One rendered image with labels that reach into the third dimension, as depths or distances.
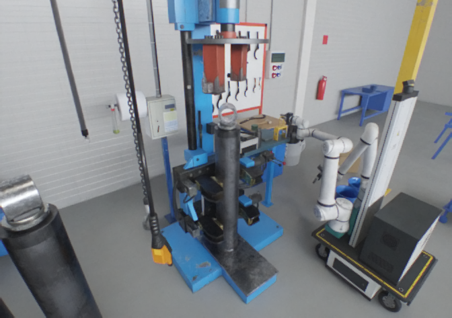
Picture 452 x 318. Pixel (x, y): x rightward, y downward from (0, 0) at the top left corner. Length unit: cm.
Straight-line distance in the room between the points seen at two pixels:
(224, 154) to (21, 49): 251
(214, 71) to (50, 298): 146
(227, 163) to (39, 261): 133
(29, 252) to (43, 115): 248
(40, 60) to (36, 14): 47
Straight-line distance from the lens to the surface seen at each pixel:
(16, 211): 115
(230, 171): 198
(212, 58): 160
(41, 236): 119
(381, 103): 846
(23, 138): 361
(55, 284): 135
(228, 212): 223
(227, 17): 174
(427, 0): 377
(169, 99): 250
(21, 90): 348
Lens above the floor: 212
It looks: 25 degrees down
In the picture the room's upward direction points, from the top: straight up
